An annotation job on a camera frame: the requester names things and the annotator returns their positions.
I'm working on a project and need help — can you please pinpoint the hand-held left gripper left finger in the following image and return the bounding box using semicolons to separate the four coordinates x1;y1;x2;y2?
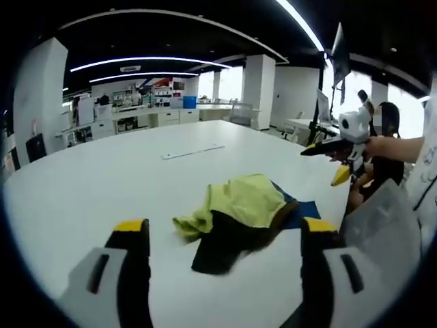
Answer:
57;218;152;328

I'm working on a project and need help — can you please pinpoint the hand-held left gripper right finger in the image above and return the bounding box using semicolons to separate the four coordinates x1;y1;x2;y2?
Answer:
290;217;380;328

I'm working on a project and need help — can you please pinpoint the blue cloth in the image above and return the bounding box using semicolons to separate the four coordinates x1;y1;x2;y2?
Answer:
271;182;322;230

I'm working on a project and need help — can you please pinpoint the yellow-green and black garment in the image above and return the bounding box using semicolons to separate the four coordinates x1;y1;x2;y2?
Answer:
171;173;298;276

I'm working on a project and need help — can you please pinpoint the person's right hand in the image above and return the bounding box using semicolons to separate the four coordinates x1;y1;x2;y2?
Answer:
363;135;386;161

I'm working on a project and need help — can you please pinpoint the black tripod stand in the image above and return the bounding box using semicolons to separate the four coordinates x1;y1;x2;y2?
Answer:
306;51;328;148

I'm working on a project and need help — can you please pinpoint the desktop monitor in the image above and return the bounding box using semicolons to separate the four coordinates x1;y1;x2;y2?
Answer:
315;88;331;121

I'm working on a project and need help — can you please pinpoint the grey chair back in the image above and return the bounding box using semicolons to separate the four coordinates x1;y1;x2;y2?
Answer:
340;178;425;286

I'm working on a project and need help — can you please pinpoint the person's white shirt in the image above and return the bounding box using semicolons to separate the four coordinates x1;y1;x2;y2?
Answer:
405;97;437;249

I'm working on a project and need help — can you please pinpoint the white drawer cabinet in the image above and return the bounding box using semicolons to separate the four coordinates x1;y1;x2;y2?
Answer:
157;108;200;127

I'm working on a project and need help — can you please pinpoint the white whiteboard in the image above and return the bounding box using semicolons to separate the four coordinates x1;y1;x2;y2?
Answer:
78;98;95;126

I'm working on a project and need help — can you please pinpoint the white table cable cover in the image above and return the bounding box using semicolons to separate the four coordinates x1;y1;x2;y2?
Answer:
160;143;226;161

